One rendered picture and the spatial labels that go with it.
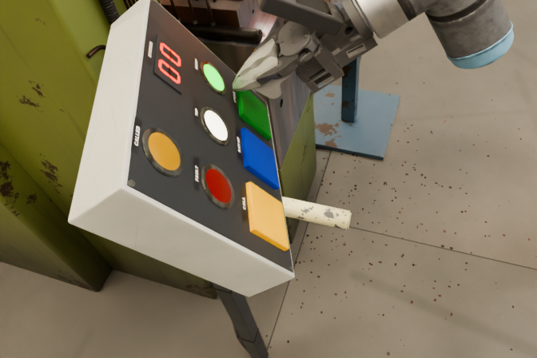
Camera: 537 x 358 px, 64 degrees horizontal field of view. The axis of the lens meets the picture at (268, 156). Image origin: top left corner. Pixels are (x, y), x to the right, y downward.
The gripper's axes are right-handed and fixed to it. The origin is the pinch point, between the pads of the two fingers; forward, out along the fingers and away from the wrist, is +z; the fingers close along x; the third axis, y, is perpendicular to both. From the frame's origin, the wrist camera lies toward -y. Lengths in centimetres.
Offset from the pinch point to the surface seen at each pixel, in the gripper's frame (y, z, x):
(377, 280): 109, 26, 11
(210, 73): -3.7, 1.9, 0.0
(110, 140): -15.7, 5.1, -19.5
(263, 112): 8.9, 1.6, 1.2
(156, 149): -12.5, 1.9, -20.7
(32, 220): 16, 89, 24
